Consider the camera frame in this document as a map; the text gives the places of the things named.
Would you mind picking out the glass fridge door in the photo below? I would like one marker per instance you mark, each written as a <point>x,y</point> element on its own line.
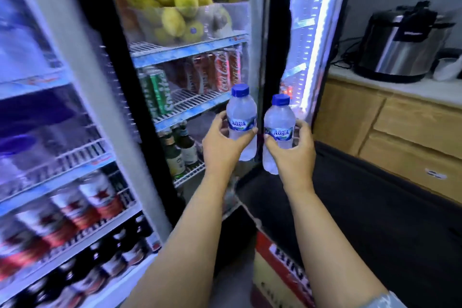
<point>72,66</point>

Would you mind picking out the white red beer can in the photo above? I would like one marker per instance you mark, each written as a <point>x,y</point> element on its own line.
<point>103,196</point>
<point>47,228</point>
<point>18,250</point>
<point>74,210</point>

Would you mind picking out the row of dark glass bottles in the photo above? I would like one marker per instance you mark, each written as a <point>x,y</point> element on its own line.
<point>108,261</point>

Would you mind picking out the red white cardboard box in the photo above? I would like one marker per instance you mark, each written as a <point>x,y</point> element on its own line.
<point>278,275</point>

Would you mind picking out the person's right hand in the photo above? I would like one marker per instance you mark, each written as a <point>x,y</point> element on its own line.
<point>297,163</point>

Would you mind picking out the person's left hand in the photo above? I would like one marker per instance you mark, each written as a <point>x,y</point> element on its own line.
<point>220,149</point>

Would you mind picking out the white bowl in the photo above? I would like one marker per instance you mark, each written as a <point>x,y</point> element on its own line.
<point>447,67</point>

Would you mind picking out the small blue-capped water bottle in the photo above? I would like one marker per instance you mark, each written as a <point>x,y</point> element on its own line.
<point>241,109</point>
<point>278,120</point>

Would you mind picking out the black display fridge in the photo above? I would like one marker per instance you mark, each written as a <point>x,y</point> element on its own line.
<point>151,159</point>

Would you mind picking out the grey sleeve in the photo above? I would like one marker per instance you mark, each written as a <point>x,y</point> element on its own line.
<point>386,300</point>

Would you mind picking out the person's right thumb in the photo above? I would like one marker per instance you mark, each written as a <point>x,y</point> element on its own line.
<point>275,143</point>

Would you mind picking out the pile of yellow green fruits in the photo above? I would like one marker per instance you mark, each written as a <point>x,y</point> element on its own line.
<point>180,1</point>

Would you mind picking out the green soda can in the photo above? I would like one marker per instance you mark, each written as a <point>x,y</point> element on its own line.
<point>160,91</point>
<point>146,94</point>

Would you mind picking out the person's left thumb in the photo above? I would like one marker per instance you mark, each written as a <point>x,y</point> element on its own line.
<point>247,138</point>

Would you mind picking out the wooden cabinet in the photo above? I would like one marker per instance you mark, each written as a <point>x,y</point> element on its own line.
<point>397,131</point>

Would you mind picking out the orange fruit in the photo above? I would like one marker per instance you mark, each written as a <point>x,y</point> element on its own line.
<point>124,11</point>

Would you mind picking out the person's right forearm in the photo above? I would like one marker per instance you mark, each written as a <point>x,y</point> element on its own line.
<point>325,246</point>

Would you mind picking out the person's left forearm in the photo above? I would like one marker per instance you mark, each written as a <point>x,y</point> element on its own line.
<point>187,246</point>

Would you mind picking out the green glass bottle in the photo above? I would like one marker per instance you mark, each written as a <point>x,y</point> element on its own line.
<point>175,159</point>
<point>187,145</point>

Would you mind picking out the black floor mat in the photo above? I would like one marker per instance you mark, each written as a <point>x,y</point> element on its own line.
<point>379,217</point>

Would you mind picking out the steel rice cooker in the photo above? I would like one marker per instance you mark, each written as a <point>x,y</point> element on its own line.
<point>400,48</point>

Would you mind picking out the fridge door with light strip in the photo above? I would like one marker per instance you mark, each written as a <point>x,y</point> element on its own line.
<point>314,30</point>

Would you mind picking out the clear plastic fruit container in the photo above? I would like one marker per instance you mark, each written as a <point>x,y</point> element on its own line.
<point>231,19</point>

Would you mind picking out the red soda can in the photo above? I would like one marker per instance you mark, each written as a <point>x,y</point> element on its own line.
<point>222,71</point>
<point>189,75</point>
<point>204,73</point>
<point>235,66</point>

